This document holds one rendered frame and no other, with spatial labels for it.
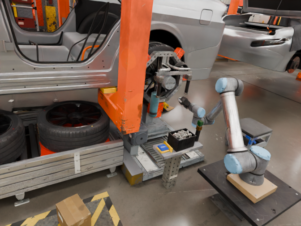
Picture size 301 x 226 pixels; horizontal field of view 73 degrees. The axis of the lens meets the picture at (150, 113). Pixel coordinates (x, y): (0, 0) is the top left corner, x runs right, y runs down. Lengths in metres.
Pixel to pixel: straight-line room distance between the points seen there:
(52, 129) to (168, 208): 1.18
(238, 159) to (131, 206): 0.94
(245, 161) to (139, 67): 1.03
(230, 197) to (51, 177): 1.40
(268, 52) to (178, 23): 2.29
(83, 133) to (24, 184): 0.57
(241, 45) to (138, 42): 3.09
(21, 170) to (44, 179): 0.19
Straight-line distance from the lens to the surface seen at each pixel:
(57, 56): 2.69
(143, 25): 1.49
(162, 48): 2.17
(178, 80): 2.32
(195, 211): 1.97
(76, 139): 1.85
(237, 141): 1.67
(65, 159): 1.81
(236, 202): 1.75
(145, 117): 2.46
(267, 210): 1.82
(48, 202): 1.98
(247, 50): 4.30
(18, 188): 1.91
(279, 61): 4.33
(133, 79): 1.55
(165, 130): 2.56
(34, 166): 1.80
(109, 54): 2.02
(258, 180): 1.87
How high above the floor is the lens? 1.48
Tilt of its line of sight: 27 degrees down
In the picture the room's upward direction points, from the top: 7 degrees clockwise
